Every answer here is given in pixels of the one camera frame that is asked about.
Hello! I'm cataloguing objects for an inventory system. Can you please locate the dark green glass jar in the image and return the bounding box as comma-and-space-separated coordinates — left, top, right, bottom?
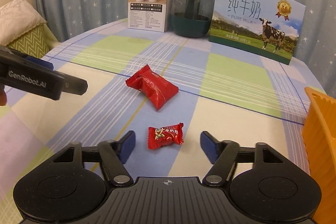
171, 0, 213, 38

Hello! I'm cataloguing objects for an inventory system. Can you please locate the orange plastic tray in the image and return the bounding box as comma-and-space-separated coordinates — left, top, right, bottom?
302, 87, 336, 223

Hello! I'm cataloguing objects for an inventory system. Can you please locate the green patterned cushion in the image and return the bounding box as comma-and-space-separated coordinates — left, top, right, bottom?
0, 0, 59, 59

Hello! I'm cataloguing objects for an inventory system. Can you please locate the large red snack packet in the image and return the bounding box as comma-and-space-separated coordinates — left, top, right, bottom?
125, 64, 179, 111

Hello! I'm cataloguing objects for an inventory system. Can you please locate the checkered tablecloth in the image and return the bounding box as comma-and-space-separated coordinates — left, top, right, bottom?
1, 20, 322, 223

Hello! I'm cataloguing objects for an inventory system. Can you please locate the blue milk carton box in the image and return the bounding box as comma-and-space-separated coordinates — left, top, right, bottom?
209, 0, 306, 65

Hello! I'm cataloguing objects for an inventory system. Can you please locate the small red candy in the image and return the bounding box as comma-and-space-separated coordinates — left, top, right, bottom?
147, 123, 184, 149

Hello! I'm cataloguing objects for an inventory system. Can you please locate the beige white product box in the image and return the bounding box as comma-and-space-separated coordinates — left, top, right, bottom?
127, 0, 173, 32

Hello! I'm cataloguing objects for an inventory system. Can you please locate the person's left hand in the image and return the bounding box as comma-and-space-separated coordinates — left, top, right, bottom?
0, 84, 7, 106

